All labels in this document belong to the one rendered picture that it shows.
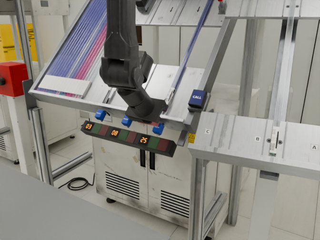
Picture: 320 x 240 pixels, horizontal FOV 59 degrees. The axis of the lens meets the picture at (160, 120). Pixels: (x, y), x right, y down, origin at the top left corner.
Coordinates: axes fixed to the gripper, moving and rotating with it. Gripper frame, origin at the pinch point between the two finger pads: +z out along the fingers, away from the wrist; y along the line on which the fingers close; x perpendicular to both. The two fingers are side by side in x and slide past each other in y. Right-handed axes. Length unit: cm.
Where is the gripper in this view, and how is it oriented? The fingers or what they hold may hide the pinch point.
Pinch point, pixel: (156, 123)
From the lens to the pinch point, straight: 83.5
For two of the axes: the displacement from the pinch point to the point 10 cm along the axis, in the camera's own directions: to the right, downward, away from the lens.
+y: -8.6, -1.8, 4.8
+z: 3.5, 4.6, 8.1
